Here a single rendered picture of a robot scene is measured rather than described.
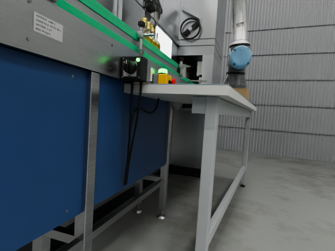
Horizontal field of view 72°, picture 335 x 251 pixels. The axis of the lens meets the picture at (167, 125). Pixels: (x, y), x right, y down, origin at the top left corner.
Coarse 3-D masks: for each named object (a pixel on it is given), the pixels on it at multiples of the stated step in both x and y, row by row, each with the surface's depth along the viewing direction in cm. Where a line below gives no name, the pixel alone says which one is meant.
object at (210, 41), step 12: (192, 0) 231; (204, 0) 227; (216, 0) 224; (180, 12) 236; (204, 12) 228; (216, 12) 224; (180, 24) 236; (204, 24) 228; (216, 24) 227; (180, 36) 236; (204, 36) 228; (216, 36) 233; (180, 48) 237; (192, 48) 233; (204, 48) 229; (216, 48) 240; (192, 60) 256
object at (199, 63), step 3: (198, 63) 241; (201, 63) 240; (198, 66) 241; (201, 66) 240; (183, 69) 249; (186, 69) 251; (189, 69) 263; (198, 69) 241; (201, 69) 240; (183, 72) 249; (186, 72) 252; (198, 72) 242; (183, 75) 249; (186, 75) 253; (198, 75) 242; (186, 78) 254
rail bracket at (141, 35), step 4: (140, 20) 92; (140, 24) 93; (144, 24) 94; (140, 28) 93; (140, 32) 93; (144, 32) 94; (140, 36) 93; (144, 36) 93; (148, 36) 93; (140, 40) 93; (140, 44) 94; (140, 48) 93; (140, 52) 93
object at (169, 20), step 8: (96, 0) 112; (104, 0) 118; (112, 0) 124; (136, 0) 145; (160, 0) 186; (168, 0) 203; (176, 0) 223; (112, 8) 125; (168, 8) 205; (176, 8) 225; (152, 16) 169; (160, 16) 188; (168, 16) 206; (176, 16) 227; (160, 24) 184; (168, 24) 208; (176, 24) 229; (168, 32) 203; (176, 32) 231; (176, 40) 226; (176, 48) 235; (176, 56) 237
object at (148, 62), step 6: (132, 60) 79; (144, 60) 80; (138, 66) 78; (144, 66) 80; (150, 66) 85; (138, 72) 79; (144, 72) 80; (150, 72) 85; (126, 78) 80; (132, 78) 79; (138, 78) 79; (144, 78) 81
